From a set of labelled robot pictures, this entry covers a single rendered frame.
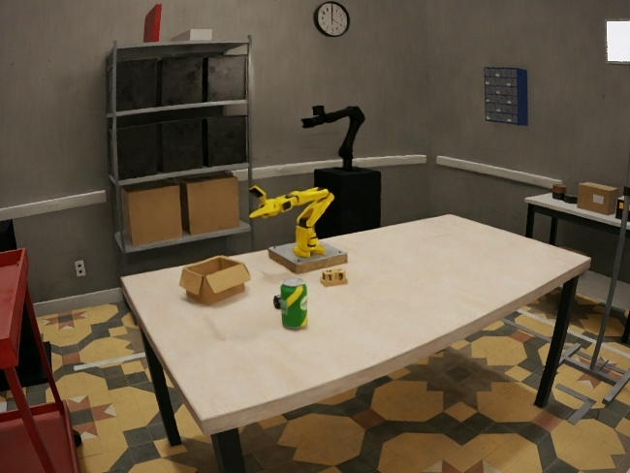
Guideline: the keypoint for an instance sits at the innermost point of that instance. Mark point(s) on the green soda can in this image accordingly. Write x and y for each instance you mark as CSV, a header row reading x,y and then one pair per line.
x,y
293,295

